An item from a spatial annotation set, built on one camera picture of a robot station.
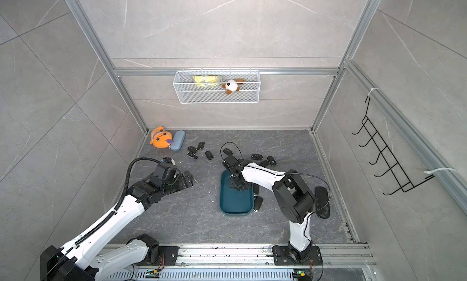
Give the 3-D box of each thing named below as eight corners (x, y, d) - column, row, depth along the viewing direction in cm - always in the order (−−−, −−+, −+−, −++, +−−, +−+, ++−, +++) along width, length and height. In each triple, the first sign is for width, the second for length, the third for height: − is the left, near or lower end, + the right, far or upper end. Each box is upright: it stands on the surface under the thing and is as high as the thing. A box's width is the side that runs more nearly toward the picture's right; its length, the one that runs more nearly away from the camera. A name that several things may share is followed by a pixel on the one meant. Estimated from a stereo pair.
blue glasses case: (170, 150, 111) (169, 147, 109) (176, 133, 120) (175, 130, 118) (181, 150, 111) (180, 147, 109) (186, 133, 120) (185, 130, 118)
